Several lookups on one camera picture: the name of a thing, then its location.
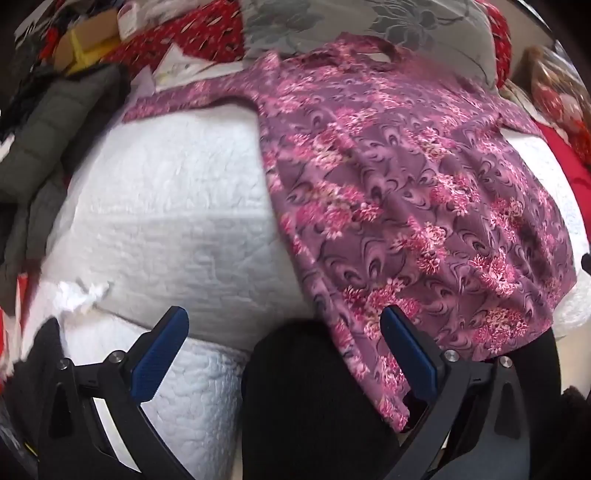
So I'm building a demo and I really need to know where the grey floral blanket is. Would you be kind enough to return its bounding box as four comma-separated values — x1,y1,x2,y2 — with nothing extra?
240,0,504,88

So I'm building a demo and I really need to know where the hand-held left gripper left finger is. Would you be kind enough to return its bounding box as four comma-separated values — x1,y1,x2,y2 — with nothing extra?
37,306,204,480

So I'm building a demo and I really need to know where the pink floral shirt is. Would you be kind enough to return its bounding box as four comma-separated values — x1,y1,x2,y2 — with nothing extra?
122,37,578,435

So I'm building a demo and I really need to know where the cardboard box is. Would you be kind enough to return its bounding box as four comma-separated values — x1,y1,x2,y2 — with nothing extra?
53,9,122,75

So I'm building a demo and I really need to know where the person's black trouser leg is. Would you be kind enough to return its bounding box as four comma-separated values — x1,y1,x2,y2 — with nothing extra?
240,318,402,480

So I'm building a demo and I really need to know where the red white printed bag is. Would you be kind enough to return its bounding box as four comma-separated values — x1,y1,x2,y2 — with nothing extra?
0,272,42,384

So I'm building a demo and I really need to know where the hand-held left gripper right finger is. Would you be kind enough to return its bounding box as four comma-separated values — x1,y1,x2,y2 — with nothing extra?
381,305,561,480

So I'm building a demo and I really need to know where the clear plastic bag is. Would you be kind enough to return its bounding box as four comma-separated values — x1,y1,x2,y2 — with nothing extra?
503,45,591,148

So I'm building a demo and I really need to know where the white quilted blanket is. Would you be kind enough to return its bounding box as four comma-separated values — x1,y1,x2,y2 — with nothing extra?
21,111,591,480

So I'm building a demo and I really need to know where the grey puffer jacket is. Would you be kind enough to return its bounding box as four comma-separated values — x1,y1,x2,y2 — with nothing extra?
0,62,134,305

